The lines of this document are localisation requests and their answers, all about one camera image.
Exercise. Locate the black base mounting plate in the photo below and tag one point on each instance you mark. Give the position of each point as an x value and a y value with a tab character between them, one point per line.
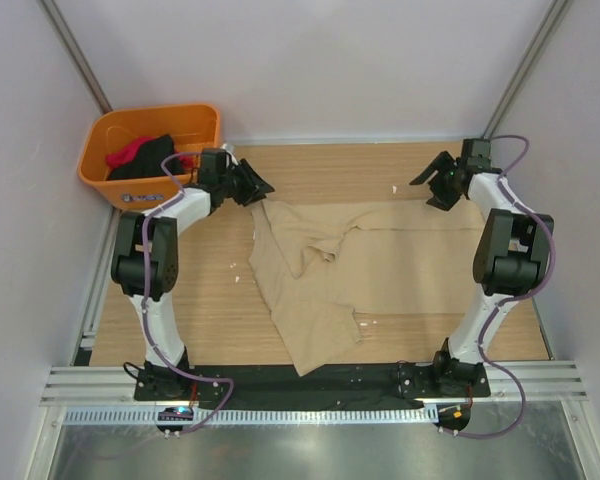
336	387

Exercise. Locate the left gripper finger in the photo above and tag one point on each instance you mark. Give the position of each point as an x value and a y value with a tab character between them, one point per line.
252	181
248	196

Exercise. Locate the beige t shirt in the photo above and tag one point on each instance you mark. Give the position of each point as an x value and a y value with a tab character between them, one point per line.
317	266

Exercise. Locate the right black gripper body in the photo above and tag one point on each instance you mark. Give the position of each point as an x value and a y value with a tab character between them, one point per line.
443	183

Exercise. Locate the orange plastic basket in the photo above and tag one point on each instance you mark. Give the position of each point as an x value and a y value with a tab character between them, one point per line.
192	126

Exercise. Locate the white slotted cable duct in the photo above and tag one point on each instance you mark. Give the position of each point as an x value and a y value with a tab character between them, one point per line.
181	416

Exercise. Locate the aluminium frame rail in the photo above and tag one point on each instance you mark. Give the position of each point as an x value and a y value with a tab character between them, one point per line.
541	380

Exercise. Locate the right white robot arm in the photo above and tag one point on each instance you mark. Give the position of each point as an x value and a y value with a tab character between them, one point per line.
513	260

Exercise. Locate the black t shirt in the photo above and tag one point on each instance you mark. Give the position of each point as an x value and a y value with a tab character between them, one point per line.
148	160

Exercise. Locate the red t shirt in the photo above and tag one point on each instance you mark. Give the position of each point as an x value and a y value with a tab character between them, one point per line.
127	154

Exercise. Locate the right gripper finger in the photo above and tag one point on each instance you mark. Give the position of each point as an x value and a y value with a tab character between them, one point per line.
442	163
444	202

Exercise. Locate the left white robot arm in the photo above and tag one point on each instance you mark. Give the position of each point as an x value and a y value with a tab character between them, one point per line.
145	263

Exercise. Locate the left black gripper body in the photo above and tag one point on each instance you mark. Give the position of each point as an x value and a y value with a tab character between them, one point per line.
235	184

